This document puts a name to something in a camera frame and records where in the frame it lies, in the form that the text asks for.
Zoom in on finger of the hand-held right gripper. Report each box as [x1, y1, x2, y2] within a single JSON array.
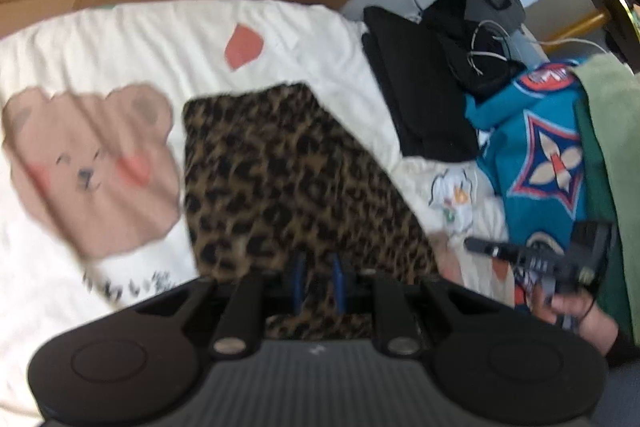
[[464, 236, 533, 265]]

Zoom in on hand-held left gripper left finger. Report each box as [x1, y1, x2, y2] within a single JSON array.
[[135, 252, 307, 355]]

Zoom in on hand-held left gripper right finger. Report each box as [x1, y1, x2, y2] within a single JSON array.
[[331, 254, 501, 355]]

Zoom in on leopard print garment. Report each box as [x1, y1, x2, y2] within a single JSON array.
[[181, 81, 441, 340]]

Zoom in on person's right hand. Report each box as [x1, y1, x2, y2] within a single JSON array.
[[520, 279, 622, 355]]

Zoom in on green cloth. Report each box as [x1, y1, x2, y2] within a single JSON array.
[[572, 56, 640, 343]]

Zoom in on teal jersey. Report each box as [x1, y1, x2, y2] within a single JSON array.
[[464, 59, 601, 308]]

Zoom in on black folded garment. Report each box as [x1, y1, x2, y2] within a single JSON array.
[[361, 5, 482, 160]]

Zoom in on white bear print blanket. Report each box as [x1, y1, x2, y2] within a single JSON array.
[[0, 0, 516, 418]]

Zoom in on white cable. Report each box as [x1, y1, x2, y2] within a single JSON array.
[[465, 21, 608, 80]]

